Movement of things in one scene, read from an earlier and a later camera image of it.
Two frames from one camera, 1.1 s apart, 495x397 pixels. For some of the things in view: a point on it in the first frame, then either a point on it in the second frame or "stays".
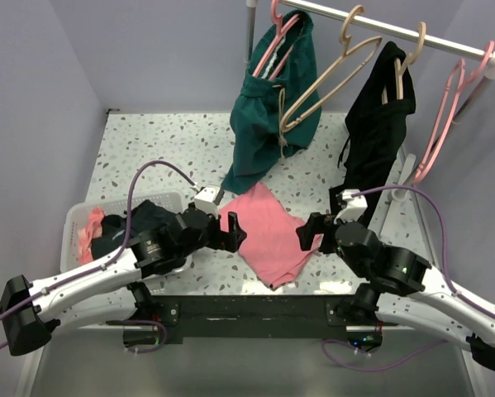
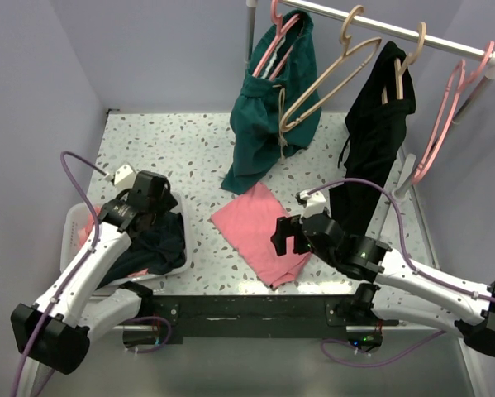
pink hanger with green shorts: x=278 y=20 stays
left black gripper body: x=217 y=238 to x=162 y=207
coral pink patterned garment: x=85 y=236 stays
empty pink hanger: x=457 y=84 stays
